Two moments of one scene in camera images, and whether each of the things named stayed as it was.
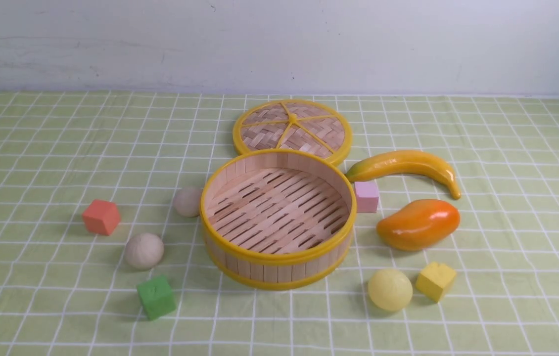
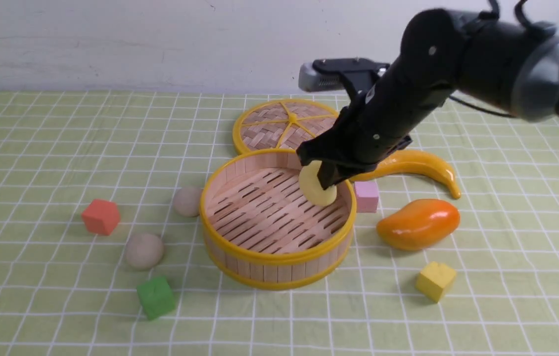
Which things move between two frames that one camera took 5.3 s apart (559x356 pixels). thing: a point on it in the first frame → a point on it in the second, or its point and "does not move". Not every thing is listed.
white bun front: x=144 y=250 does not move
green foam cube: x=156 y=297 does not move
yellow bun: x=390 y=289 → x=311 y=186
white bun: x=187 y=201 does not move
